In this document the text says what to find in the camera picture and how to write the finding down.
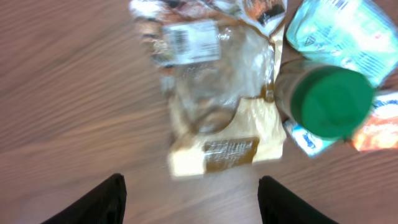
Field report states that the small teal tissue pack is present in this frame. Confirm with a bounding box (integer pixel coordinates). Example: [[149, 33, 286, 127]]
[[283, 119, 338, 157]]

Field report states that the brown snack pouch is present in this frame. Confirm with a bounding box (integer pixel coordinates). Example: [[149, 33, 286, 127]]
[[129, 0, 287, 179]]

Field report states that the teal tissue pack wrapper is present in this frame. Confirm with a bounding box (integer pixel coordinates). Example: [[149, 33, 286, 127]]
[[285, 0, 397, 86]]

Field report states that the green lid jar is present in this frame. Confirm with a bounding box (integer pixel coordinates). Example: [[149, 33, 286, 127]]
[[274, 59, 375, 139]]

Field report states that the orange tissue pack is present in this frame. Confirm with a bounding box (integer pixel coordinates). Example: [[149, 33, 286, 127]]
[[351, 91, 397, 151]]

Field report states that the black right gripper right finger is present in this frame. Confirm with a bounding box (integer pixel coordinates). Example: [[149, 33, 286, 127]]
[[257, 176, 337, 224]]

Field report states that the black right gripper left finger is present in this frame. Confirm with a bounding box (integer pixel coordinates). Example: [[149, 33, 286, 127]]
[[43, 173, 127, 224]]

